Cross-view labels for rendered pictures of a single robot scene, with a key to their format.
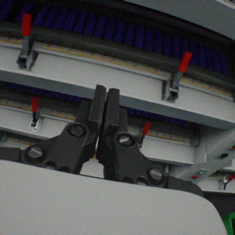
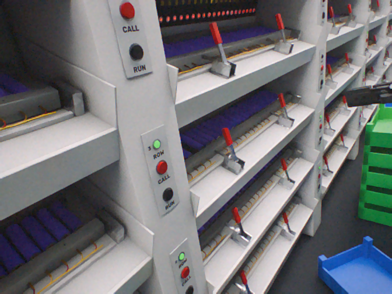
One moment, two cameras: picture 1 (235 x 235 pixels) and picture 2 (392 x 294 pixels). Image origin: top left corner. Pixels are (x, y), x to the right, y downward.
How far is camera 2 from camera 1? 0.56 m
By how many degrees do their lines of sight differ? 39
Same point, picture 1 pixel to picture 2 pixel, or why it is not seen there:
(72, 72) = (254, 152)
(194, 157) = (308, 161)
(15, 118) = (226, 256)
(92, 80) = (264, 147)
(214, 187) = (326, 179)
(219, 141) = (312, 132)
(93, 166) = (273, 253)
